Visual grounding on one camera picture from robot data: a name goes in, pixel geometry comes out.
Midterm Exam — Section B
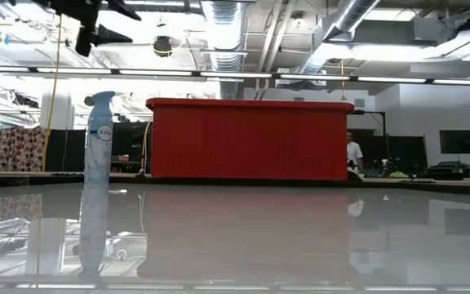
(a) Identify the silver ceiling air duct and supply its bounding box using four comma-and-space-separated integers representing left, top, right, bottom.
201, 0, 247, 74

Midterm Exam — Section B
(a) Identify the spray bottle with blue cap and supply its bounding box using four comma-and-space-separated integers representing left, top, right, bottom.
82, 90, 117, 185

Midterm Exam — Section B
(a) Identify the black wall screen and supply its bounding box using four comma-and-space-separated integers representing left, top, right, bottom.
438, 129, 470, 155

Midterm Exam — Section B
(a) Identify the black partition panel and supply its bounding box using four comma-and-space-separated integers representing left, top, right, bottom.
45, 128, 87, 172

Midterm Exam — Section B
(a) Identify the person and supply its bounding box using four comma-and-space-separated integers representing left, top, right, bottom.
345, 130, 365, 172

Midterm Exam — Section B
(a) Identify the red plastic laundry basket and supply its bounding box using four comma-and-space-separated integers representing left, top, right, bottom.
144, 97, 355, 182

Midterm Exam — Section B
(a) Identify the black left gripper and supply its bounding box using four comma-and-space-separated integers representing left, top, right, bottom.
49, 0, 143, 58

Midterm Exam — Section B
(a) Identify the black round ceiling fixture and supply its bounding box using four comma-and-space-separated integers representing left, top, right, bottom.
153, 35, 174, 58

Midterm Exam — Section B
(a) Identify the black distant desk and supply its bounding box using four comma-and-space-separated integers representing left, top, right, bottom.
427, 161, 470, 180

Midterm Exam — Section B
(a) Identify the yellow cable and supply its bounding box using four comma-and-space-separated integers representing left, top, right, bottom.
42, 14, 65, 172

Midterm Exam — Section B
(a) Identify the black lamp stand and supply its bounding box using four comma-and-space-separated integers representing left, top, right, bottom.
352, 109, 388, 172

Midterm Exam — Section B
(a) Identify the ceiling light strip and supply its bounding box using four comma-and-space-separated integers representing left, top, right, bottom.
0, 64, 275, 79
279, 73, 470, 87

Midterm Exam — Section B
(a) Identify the brown patterned fabric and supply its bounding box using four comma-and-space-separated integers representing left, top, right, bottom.
0, 125, 48, 172

